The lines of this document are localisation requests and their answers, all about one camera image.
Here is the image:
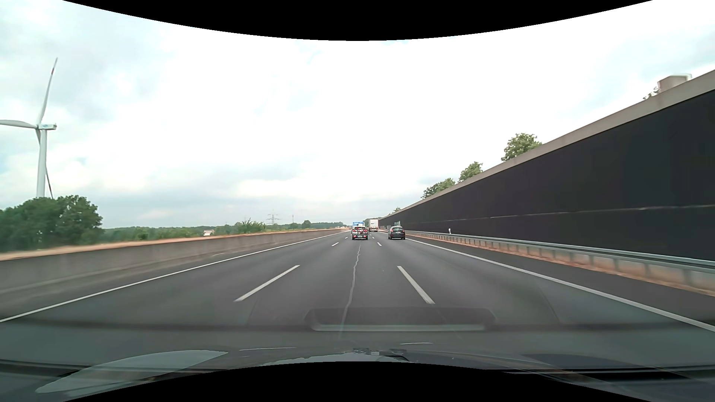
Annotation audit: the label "grey asphalt road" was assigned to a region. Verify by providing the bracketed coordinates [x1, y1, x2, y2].
[0, 229, 715, 358]

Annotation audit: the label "road markings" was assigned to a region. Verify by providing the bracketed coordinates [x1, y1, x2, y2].
[0, 230, 715, 334]

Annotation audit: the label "distant line of trees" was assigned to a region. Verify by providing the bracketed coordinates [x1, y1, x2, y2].
[102, 219, 347, 242]

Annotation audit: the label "car's own bonnet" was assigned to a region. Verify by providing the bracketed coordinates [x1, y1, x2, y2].
[0, 323, 715, 402]

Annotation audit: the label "dark noise barrier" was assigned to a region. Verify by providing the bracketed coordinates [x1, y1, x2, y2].
[379, 70, 715, 262]

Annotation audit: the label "concrete median barrier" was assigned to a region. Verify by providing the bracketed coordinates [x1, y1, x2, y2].
[0, 228, 350, 291]

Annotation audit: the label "cluster of green trees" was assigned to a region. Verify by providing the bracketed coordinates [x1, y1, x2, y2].
[0, 195, 105, 252]

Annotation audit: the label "white wind turbine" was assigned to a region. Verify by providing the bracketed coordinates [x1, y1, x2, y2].
[0, 57, 59, 200]

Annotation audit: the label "metal guard rail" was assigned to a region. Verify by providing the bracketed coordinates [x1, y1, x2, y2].
[406, 230, 715, 292]

